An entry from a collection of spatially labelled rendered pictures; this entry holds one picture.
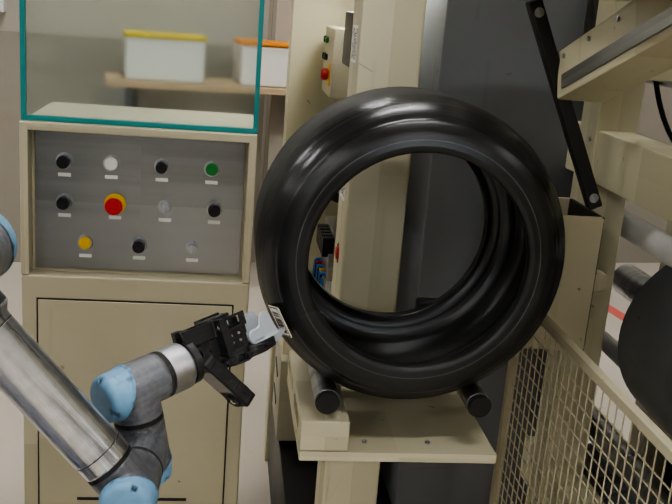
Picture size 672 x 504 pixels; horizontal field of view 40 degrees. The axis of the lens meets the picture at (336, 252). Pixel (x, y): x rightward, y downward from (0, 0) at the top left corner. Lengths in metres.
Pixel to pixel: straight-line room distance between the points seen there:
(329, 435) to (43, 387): 0.60
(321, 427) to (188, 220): 0.81
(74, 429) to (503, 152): 0.82
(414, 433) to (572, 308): 0.47
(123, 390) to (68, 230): 1.01
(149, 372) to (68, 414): 0.17
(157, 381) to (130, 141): 0.97
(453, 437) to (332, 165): 0.60
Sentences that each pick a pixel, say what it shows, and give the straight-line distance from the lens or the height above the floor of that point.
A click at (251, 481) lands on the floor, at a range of 3.23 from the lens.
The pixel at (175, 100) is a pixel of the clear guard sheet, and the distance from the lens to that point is 2.23.
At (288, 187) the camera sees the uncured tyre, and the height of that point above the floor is 1.28.
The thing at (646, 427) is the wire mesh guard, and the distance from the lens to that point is 1.52.
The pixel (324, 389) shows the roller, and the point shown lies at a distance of 1.66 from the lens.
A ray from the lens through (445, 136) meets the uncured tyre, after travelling 1.55.
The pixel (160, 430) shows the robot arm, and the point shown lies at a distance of 1.44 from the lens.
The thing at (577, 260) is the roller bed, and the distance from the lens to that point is 2.01.
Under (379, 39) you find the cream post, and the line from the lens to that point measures 1.89.
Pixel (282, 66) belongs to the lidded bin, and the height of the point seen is 1.24.
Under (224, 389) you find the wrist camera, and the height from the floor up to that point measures 0.97.
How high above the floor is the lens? 1.59
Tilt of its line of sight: 15 degrees down
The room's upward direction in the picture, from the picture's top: 5 degrees clockwise
